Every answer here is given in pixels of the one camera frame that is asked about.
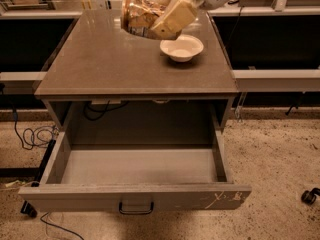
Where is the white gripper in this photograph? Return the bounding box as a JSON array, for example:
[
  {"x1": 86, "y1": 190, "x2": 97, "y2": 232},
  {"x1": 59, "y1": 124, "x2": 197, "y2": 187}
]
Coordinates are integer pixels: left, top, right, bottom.
[{"x1": 151, "y1": 0, "x2": 230, "y2": 40}]

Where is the open grey top drawer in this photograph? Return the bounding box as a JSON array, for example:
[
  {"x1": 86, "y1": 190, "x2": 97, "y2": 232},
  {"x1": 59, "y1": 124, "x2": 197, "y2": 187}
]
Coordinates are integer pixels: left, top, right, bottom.
[{"x1": 19, "y1": 133, "x2": 251, "y2": 213}]

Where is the white paper bowl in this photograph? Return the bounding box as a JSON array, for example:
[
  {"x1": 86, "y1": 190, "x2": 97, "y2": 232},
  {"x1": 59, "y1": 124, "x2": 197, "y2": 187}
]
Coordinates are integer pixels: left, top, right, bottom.
[{"x1": 160, "y1": 34, "x2": 204, "y2": 62}]

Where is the grey cabinet with countertop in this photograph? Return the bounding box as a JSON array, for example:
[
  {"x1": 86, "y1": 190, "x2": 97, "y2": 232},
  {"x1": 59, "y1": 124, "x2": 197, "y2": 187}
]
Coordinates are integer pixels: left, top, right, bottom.
[{"x1": 35, "y1": 10, "x2": 237, "y2": 146}]

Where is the black caster wheel right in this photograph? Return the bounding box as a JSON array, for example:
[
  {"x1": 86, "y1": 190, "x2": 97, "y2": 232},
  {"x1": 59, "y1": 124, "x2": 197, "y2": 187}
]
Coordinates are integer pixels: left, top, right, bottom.
[{"x1": 301, "y1": 188, "x2": 320, "y2": 205}]

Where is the black cabinet caster wheel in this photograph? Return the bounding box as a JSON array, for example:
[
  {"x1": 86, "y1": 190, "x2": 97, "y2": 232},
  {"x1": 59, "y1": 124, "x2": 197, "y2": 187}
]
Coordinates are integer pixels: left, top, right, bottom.
[{"x1": 21, "y1": 201, "x2": 37, "y2": 218}]

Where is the black cable under countertop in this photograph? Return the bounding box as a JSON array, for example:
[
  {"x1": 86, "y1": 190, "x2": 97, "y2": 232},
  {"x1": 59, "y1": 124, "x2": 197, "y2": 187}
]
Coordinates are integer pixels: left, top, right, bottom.
[{"x1": 82, "y1": 100, "x2": 129, "y2": 122}]

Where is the blue cable on floor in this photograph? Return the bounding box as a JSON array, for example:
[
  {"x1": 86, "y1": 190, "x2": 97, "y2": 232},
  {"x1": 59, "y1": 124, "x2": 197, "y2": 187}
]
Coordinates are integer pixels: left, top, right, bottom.
[{"x1": 9, "y1": 100, "x2": 59, "y2": 151}]

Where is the black drawer handle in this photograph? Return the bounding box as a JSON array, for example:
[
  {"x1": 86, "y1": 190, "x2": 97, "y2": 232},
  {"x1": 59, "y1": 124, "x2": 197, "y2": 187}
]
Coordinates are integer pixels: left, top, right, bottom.
[{"x1": 118, "y1": 202, "x2": 154, "y2": 215}]

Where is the black floor cable front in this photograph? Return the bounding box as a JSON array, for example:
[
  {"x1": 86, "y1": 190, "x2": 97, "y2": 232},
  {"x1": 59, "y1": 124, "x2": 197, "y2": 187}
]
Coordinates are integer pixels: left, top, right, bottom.
[{"x1": 39, "y1": 211, "x2": 86, "y2": 240}]

